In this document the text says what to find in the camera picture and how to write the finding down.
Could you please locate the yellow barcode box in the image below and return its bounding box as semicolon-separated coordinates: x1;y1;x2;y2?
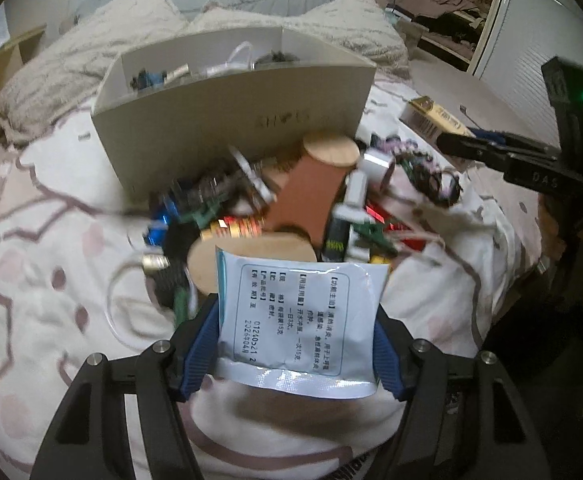
400;96;473;143

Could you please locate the white silicone ring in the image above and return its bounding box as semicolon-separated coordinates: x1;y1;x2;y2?
106;251;193;340

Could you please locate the white medicine sachet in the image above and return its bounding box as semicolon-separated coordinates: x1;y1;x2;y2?
214;249;389;400

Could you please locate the brown leather case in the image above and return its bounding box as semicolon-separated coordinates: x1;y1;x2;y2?
263;155;350;248

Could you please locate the oval wooden piece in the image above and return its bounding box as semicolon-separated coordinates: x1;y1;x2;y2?
186;233;319;296

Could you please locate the white tape roll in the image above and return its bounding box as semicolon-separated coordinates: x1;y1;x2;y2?
357;148;395;191

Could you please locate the closet shelf with clothes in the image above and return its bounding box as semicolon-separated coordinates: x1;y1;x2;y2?
386;0;500;72

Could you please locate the round wooden lid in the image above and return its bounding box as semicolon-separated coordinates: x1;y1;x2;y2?
302;132;360;168

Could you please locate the blue metallic lighter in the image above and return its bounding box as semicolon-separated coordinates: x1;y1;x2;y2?
144;194;180;248

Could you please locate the yellow cartoon lighter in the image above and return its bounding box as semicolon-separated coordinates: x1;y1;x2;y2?
200;217;263;240

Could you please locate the white cardboard shoe box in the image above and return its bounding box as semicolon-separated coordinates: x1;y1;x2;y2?
92;27;376;200

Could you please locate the beige textured blanket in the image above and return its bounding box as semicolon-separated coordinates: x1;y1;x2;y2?
0;0;411;145

